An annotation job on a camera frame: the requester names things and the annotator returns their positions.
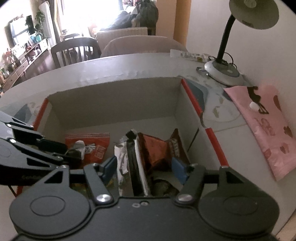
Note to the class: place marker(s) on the pink upholstered chair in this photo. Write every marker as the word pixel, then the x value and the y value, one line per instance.
pixel 141 44

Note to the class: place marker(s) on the pink heart pouch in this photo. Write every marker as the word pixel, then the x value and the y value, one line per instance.
pixel 260 107

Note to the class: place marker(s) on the black white snack packet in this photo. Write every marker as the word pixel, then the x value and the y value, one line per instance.
pixel 136 170

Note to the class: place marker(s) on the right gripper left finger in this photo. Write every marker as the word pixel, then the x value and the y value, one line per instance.
pixel 97 177

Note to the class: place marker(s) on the beige sofa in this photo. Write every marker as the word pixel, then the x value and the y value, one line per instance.
pixel 138 18

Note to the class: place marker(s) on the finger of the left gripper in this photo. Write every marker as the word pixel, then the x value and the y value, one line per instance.
pixel 21 157
pixel 16 131

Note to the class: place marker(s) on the brown Oreo snack bag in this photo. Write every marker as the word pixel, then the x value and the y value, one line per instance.
pixel 157 153

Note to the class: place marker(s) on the red chips bag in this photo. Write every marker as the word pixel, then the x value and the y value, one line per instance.
pixel 92 146

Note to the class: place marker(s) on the wooden tv cabinet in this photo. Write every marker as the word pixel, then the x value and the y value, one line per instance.
pixel 25 61

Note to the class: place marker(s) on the coffee table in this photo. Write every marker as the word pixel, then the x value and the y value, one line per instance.
pixel 69 36

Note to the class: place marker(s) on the green potted plant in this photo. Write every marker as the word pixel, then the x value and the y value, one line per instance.
pixel 39 28

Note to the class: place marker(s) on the red cardboard shoe box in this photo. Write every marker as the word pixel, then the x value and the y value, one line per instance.
pixel 152 106

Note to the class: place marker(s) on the dark wooden chair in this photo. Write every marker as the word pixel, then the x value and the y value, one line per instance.
pixel 75 50

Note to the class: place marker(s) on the wall television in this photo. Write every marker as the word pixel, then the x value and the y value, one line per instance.
pixel 19 30

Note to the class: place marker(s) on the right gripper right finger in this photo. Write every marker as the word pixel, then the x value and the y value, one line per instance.
pixel 191 177

